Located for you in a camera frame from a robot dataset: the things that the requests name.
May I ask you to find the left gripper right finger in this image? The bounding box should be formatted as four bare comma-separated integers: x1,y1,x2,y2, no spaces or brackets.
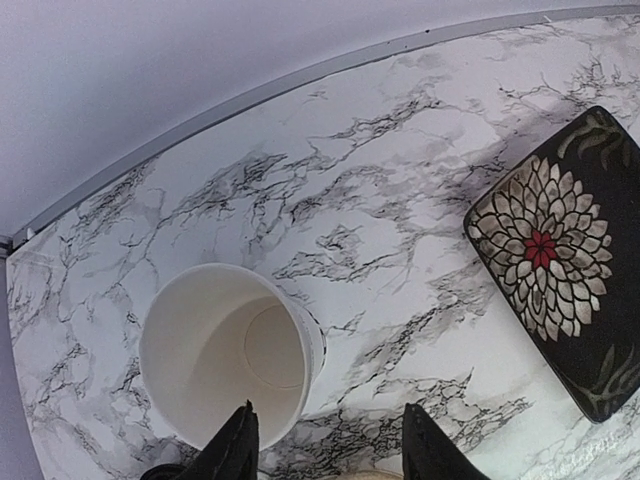
402,403,488,480

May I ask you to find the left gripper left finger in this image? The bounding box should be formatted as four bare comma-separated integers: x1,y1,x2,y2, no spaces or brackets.
184,400,259,480

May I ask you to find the white paper cup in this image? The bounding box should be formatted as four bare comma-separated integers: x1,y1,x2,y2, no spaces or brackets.
139,263,327,450

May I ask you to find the brown cardboard cup carrier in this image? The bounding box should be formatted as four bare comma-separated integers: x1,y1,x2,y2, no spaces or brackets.
340,470,403,480

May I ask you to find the black floral square plate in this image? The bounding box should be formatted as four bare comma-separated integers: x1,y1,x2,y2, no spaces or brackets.
464,106,639,423

